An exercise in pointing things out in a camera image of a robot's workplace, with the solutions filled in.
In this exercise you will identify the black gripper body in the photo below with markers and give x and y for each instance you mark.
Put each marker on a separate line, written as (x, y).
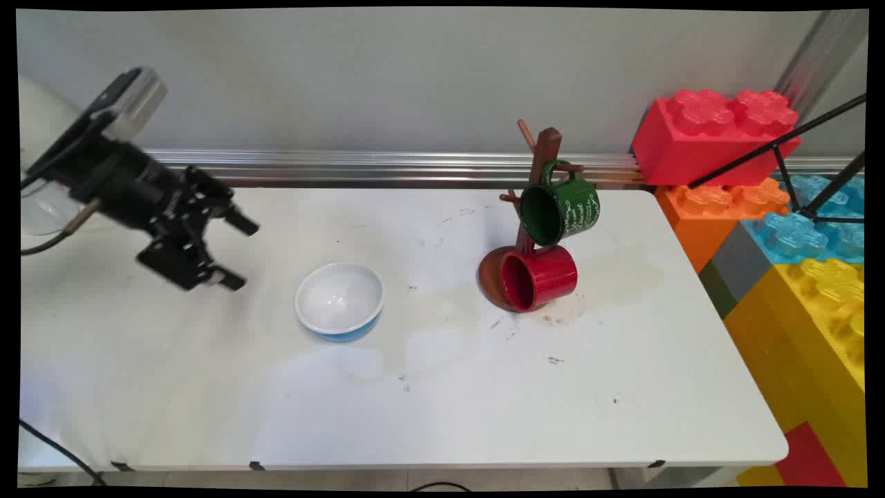
(124, 183)

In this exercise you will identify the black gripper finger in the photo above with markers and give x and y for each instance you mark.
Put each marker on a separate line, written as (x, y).
(183, 266)
(221, 204)

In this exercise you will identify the green enamel mug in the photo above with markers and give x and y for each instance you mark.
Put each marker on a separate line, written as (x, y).
(577, 207)

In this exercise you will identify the clear plastic cup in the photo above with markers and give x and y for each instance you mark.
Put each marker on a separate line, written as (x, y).
(41, 207)

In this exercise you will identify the white and blue bowl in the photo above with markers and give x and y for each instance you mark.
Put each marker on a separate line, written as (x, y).
(339, 297)

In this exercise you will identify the brown wooden mug tree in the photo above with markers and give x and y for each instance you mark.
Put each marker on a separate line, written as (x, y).
(543, 149)

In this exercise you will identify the red mug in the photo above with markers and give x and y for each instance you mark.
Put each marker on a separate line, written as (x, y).
(550, 277)

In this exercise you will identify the orange giant toy brick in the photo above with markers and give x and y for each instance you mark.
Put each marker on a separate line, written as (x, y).
(698, 221)

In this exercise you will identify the dark green giant toy brick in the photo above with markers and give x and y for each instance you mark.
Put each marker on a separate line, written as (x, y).
(719, 290)

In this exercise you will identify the light blue giant toy brick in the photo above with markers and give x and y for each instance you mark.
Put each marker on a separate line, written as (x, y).
(788, 238)

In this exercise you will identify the yellow giant toy brick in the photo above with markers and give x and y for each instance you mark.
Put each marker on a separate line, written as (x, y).
(781, 346)

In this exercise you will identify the small red giant toy brick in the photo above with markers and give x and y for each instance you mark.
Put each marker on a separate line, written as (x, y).
(809, 456)

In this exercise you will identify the horizontal aluminium rail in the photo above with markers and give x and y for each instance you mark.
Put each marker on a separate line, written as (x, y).
(380, 166)

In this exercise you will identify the slanted aluminium post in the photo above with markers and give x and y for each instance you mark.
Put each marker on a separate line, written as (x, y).
(823, 55)

